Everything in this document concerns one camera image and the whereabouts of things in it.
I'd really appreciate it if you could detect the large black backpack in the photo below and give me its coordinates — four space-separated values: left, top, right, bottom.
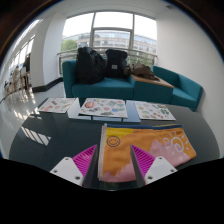
75 46 107 85

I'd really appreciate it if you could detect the sticker sheet with red stickers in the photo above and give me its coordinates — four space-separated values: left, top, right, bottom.
37 97 77 114

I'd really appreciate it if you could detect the teal wood-topped side table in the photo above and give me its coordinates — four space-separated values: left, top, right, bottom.
129 73 175 104

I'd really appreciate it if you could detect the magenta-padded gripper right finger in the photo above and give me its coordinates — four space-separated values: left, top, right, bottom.
129 144 178 188

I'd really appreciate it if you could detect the person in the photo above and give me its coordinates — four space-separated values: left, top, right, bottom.
11 65 22 88
22 54 32 74

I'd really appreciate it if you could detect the sticker sheet with green stickers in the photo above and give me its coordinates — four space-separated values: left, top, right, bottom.
134 101 177 121

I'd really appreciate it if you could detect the small black backpack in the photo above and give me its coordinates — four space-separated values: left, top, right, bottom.
104 48 129 80

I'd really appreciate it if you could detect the teal armchair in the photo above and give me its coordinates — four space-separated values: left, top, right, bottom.
152 65 204 112

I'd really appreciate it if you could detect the large colourful sticker sheet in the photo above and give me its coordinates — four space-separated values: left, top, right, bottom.
79 97 129 119

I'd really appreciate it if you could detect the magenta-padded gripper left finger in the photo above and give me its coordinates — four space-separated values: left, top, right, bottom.
49 143 100 189

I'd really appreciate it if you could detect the orange yellow printed towel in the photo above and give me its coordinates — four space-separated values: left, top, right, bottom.
97 123 198 184

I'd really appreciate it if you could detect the metal window railing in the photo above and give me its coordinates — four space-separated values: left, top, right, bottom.
57 46 158 76

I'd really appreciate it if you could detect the teal two-seat sofa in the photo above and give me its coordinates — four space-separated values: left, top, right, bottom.
61 59 136 100

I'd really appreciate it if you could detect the brown jacket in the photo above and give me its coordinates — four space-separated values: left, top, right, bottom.
123 61 160 82

